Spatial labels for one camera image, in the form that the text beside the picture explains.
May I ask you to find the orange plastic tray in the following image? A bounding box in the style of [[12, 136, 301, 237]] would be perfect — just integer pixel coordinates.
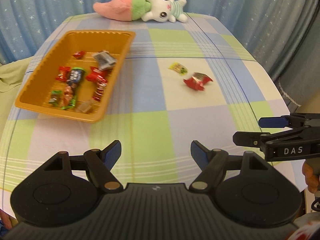
[[15, 30, 135, 123]]

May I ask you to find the dark green chips bag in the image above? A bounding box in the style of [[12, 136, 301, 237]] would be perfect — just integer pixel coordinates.
[[61, 67, 85, 110]]

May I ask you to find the clear black seaweed packet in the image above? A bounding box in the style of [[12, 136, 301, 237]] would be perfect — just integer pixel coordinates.
[[92, 50, 117, 71]]

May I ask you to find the checkered bed cover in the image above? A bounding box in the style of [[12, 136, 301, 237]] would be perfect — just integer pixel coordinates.
[[1, 14, 289, 213]]

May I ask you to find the red silver snack packet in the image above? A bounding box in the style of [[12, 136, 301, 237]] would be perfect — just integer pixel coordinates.
[[183, 72, 213, 91]]

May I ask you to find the white bunny carrot plush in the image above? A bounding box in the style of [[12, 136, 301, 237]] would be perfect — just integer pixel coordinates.
[[93, 0, 188, 23]]

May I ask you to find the clear brown candy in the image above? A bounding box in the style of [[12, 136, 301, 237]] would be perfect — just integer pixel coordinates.
[[76, 99, 95, 113]]

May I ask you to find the yellow green candy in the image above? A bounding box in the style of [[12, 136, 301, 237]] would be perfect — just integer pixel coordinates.
[[169, 62, 188, 75]]

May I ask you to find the small dark red candy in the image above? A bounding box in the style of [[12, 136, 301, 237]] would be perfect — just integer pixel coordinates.
[[73, 50, 86, 60]]

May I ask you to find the light green blanket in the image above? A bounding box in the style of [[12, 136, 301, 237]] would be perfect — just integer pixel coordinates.
[[0, 56, 34, 140]]

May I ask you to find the red foil candy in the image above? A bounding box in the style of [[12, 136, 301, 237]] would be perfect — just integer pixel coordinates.
[[55, 66, 71, 82]]

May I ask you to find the person's right hand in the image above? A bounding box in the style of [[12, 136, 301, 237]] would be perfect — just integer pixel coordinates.
[[302, 161, 319, 194]]

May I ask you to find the green brown candy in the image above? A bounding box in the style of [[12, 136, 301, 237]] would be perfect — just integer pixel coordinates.
[[48, 90, 62, 107]]

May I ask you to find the blue star curtain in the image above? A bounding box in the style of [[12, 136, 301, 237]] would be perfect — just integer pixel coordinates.
[[1, 0, 319, 79]]

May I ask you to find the long red snack packet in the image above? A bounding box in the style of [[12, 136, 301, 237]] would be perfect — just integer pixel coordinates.
[[86, 66, 109, 102]]

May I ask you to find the grey skirted furniture cover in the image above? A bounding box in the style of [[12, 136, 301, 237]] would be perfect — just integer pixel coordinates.
[[277, 15, 319, 113]]

